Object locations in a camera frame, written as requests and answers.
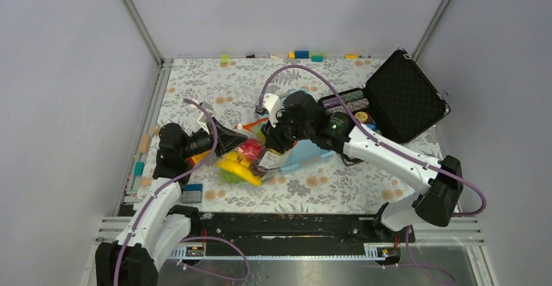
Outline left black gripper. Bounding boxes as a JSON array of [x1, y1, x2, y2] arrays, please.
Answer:
[[181, 117, 249, 160]]

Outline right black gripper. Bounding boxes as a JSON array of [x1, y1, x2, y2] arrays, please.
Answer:
[[261, 107, 314, 154]]

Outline red apple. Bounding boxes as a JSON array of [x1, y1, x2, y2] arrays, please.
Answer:
[[236, 138, 264, 162]]

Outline yellow banana bunch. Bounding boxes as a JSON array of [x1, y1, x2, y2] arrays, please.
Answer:
[[216, 151, 262, 186]]

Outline clear zip top bag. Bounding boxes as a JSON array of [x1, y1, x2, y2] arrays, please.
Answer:
[[215, 117, 291, 186]]

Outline light blue plastic basket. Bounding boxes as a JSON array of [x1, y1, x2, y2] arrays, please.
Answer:
[[278, 89, 335, 176]]

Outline dark purple grapes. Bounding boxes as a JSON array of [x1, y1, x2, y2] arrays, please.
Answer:
[[249, 164, 268, 178]]

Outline green white cabbage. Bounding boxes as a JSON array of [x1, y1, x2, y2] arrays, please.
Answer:
[[219, 171, 243, 184]]

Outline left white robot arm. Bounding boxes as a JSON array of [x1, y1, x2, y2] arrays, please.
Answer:
[[94, 119, 247, 285]]

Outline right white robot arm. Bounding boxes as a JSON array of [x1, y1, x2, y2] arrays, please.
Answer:
[[257, 91, 463, 242]]

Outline floral table mat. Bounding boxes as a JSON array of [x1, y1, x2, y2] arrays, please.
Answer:
[[136, 58, 412, 214]]

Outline yellow orange toy truck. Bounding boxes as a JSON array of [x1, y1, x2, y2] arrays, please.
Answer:
[[189, 151, 210, 165]]

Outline blue grey block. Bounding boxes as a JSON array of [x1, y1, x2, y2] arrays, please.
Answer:
[[180, 184, 203, 204]]

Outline wooden block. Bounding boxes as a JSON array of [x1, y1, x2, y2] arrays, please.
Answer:
[[138, 134, 152, 154]]

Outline blue yellow toy bricks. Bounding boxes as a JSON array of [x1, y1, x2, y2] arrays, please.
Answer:
[[288, 50, 326, 63]]

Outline teal block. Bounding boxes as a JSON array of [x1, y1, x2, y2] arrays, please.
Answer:
[[133, 162, 145, 177]]

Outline black poker chip case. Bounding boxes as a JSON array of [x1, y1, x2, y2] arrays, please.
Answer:
[[339, 48, 450, 145]]

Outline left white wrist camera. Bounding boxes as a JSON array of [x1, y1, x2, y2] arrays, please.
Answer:
[[190, 100, 215, 134]]

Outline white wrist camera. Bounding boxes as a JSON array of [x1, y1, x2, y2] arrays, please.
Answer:
[[190, 100, 215, 134], [255, 93, 284, 128]]

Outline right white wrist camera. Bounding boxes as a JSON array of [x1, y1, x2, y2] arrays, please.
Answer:
[[255, 93, 284, 128]]

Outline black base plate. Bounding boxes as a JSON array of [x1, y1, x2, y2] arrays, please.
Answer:
[[189, 213, 415, 257]]

